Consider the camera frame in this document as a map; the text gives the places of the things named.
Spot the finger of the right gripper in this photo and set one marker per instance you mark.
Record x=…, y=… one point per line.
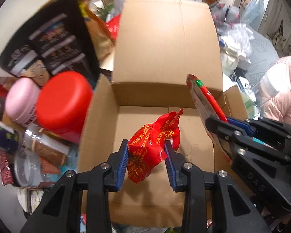
x=228, y=132
x=270, y=132

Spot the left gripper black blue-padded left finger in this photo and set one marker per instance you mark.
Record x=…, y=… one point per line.
x=60, y=207

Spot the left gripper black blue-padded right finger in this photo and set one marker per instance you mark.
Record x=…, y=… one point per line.
x=213, y=201

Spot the red chili snack packet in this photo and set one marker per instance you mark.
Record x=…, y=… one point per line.
x=207, y=107

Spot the red crinkled snack wrapper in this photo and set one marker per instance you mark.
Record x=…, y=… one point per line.
x=146, y=147

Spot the person in pink jacket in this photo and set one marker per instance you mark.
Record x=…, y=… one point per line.
x=279, y=107

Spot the clear empty plastic jar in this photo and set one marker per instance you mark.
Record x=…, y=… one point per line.
x=28, y=170

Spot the clear jar brown label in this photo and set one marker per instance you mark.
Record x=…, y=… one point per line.
x=49, y=147

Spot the red lidded canister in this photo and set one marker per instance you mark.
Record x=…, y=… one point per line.
x=63, y=103

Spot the brown cardboard box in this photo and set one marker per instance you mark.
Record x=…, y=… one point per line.
x=160, y=42

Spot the pink lidded jar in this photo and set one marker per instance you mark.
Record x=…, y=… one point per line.
x=21, y=101

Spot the black snack pouch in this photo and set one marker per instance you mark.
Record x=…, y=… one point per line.
x=53, y=41

